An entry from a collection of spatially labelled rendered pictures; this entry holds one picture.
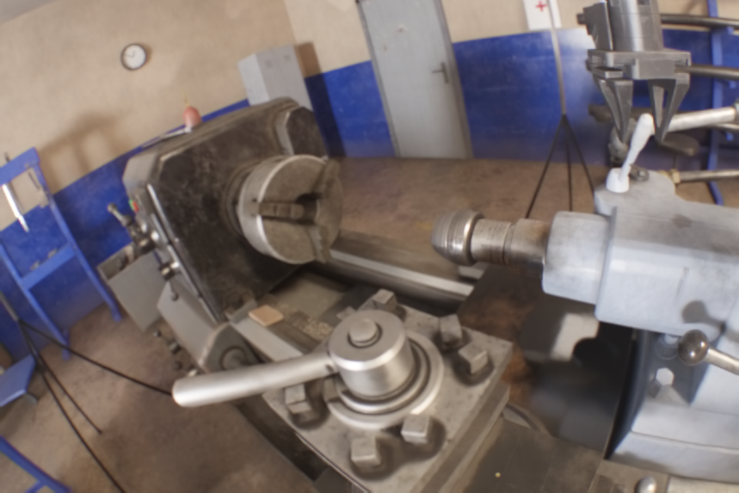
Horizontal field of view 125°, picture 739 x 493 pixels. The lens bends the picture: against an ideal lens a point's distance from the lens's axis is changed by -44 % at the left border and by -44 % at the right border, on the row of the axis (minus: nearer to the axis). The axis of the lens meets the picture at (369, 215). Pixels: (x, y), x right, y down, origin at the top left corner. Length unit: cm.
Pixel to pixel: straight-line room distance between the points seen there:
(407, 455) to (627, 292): 28
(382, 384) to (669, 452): 42
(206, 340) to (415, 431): 85
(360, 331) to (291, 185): 54
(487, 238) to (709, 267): 29
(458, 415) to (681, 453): 37
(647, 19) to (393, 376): 38
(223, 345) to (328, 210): 51
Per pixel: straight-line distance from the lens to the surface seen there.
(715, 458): 57
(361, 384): 26
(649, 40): 37
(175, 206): 85
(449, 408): 27
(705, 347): 38
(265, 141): 95
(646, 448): 54
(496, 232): 48
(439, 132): 405
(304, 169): 76
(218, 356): 105
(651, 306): 42
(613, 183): 48
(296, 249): 78
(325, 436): 29
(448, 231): 49
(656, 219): 44
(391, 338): 25
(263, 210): 69
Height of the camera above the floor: 138
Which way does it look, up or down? 26 degrees down
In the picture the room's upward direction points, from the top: 16 degrees counter-clockwise
